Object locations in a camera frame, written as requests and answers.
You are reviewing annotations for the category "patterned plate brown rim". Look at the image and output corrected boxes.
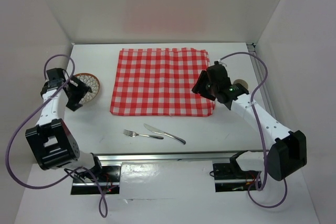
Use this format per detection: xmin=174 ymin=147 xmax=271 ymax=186
xmin=75 ymin=73 xmax=100 ymax=105

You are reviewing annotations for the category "brown paper cup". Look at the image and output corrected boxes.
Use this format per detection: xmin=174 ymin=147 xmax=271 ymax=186
xmin=233 ymin=79 xmax=249 ymax=90

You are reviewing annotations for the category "red white checkered cloth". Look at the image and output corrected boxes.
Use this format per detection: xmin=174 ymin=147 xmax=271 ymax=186
xmin=110 ymin=48 xmax=215 ymax=117

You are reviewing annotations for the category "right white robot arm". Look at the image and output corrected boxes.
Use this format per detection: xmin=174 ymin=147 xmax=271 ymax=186
xmin=192 ymin=62 xmax=307 ymax=181

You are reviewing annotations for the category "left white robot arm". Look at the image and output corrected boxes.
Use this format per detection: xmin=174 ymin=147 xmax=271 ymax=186
xmin=25 ymin=68 xmax=104 ymax=182

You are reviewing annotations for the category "silver fork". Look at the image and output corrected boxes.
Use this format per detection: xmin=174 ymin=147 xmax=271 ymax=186
xmin=123 ymin=130 xmax=164 ymax=140

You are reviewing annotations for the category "silver table knife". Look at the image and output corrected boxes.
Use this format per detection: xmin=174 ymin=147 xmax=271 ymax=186
xmin=143 ymin=123 xmax=186 ymax=145

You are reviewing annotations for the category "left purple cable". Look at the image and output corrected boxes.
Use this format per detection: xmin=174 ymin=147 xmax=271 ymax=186
xmin=4 ymin=54 xmax=118 ymax=218

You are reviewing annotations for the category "purple cable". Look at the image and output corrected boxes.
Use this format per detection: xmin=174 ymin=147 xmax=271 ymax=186
xmin=216 ymin=51 xmax=288 ymax=208
xmin=4 ymin=54 xmax=118 ymax=218

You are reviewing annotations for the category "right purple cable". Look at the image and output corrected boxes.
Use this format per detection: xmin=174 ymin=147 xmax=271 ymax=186
xmin=216 ymin=51 xmax=288 ymax=208

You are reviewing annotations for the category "aluminium right side rail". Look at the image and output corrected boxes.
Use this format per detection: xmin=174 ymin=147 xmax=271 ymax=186
xmin=246 ymin=43 xmax=276 ymax=118

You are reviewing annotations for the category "aluminium rail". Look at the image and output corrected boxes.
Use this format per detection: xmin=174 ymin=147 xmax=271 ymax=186
xmin=246 ymin=43 xmax=276 ymax=118
xmin=89 ymin=151 xmax=268 ymax=163

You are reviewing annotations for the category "aluminium front rail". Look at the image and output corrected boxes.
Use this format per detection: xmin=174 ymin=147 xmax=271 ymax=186
xmin=89 ymin=151 xmax=268 ymax=163

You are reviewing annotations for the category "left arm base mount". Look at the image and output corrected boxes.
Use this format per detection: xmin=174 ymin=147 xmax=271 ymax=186
xmin=70 ymin=164 xmax=121 ymax=195

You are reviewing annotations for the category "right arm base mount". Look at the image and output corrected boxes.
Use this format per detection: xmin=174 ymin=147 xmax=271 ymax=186
xmin=209 ymin=163 xmax=258 ymax=193

